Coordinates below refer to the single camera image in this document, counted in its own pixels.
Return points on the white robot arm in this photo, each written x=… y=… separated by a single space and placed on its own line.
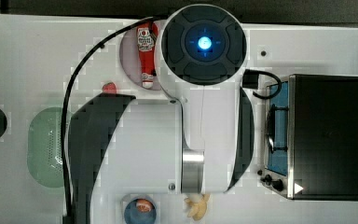
x=156 y=153

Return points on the red strawberry toy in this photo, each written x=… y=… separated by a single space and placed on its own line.
x=110 y=88

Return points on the grey round plate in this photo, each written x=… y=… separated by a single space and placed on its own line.
x=130 y=61

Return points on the red ketchup bottle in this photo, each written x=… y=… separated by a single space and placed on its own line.
x=146 y=35

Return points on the yellow peeled banana toy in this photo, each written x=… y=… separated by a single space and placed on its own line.
x=198 y=205

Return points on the blue bowl with food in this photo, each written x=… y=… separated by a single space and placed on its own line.
x=140 y=211

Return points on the green perforated colander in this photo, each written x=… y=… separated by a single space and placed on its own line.
x=44 y=155

